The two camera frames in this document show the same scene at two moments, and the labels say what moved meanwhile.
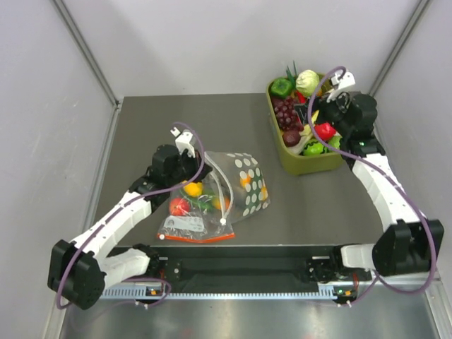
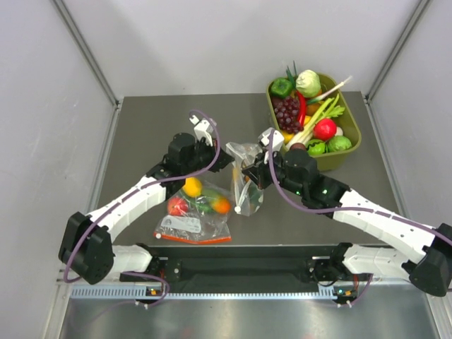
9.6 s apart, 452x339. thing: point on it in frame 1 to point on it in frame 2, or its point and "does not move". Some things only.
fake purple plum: x=291 y=137 to x=297 y=146
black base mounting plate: x=239 y=266 does not move
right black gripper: x=321 y=106 to x=258 y=172
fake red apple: x=179 y=206 does not move
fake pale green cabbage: x=307 y=81 does not move
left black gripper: x=196 y=162 to x=222 y=161
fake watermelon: x=313 y=148 does not move
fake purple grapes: x=286 y=114 does not move
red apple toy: x=325 y=131 does not move
